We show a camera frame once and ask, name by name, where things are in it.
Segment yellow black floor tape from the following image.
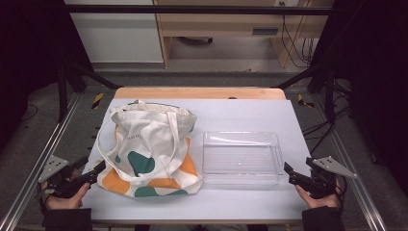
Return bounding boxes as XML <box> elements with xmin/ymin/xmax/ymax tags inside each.
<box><xmin>90</xmin><ymin>91</ymin><xmax>105</xmax><ymax>110</ymax></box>
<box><xmin>296</xmin><ymin>93</ymin><xmax>316</xmax><ymax>109</ymax></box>

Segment right hand-held gripper cable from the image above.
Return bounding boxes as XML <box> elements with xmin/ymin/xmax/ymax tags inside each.
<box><xmin>335</xmin><ymin>175</ymin><xmax>349</xmax><ymax>216</ymax></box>

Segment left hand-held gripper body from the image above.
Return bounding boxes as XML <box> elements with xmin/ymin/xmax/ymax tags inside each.
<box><xmin>38</xmin><ymin>155</ymin><xmax>90</xmax><ymax>199</ymax></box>

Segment dark curtain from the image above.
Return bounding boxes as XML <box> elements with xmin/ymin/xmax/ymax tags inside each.
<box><xmin>0</xmin><ymin>0</ymin><xmax>94</xmax><ymax>152</ymax></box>
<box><xmin>309</xmin><ymin>0</ymin><xmax>408</xmax><ymax>193</ymax></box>

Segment black curved object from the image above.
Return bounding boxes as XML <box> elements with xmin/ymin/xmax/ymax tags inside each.
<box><xmin>177</xmin><ymin>36</ymin><xmax>215</xmax><ymax>46</ymax></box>

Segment thin black floor cable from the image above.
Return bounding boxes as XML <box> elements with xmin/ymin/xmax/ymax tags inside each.
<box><xmin>20</xmin><ymin>103</ymin><xmax>39</xmax><ymax>123</ymax></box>

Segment aluminium rail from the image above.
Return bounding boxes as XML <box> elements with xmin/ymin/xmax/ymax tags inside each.
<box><xmin>0</xmin><ymin>92</ymin><xmax>81</xmax><ymax>231</ymax></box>
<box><xmin>312</xmin><ymin>94</ymin><xmax>388</xmax><ymax>231</ymax></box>

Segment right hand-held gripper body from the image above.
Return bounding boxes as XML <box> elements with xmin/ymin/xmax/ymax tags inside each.
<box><xmin>299</xmin><ymin>156</ymin><xmax>358</xmax><ymax>200</ymax></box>

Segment person's right hand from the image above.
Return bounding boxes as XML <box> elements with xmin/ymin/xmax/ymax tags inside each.
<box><xmin>294</xmin><ymin>179</ymin><xmax>342</xmax><ymax>210</ymax></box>

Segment grey desk label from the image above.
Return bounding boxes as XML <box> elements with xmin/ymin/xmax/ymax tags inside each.
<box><xmin>251</xmin><ymin>27</ymin><xmax>279</xmax><ymax>37</ymax></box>

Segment black floor cables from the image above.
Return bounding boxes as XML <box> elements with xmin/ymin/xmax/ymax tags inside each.
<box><xmin>301</xmin><ymin>80</ymin><xmax>354</xmax><ymax>155</ymax></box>

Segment black metal stand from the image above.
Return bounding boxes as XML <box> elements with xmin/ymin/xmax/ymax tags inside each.
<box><xmin>57</xmin><ymin>61</ymin><xmax>123</xmax><ymax>123</ymax></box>
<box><xmin>272</xmin><ymin>62</ymin><xmax>338</xmax><ymax>124</ymax></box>

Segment clear plastic tray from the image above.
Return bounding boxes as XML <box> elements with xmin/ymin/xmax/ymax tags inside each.
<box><xmin>201</xmin><ymin>130</ymin><xmax>286</xmax><ymax>187</ymax></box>

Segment white patterned canvas tote bag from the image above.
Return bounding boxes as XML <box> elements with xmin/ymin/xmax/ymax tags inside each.
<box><xmin>95</xmin><ymin>99</ymin><xmax>205</xmax><ymax>198</ymax></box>

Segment light wooden desk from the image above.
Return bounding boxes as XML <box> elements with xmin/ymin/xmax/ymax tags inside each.
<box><xmin>153</xmin><ymin>0</ymin><xmax>335</xmax><ymax>69</ymax></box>

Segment person's left hand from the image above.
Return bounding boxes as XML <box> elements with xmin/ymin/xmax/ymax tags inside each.
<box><xmin>40</xmin><ymin>181</ymin><xmax>91</xmax><ymax>210</ymax></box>

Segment black horizontal frame bar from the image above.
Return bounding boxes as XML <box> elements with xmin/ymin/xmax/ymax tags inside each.
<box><xmin>62</xmin><ymin>4</ymin><xmax>335</xmax><ymax>16</ymax></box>

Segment white table board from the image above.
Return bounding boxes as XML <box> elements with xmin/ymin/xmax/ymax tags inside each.
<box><xmin>81</xmin><ymin>97</ymin><xmax>312</xmax><ymax>223</ymax></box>

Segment white cabinet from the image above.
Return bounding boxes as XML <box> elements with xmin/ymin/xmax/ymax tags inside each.
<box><xmin>64</xmin><ymin>0</ymin><xmax>165</xmax><ymax>64</ymax></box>

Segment black hanging cable bundle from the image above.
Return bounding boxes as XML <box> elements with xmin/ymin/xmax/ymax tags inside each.
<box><xmin>280</xmin><ymin>1</ymin><xmax>317</xmax><ymax>68</ymax></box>

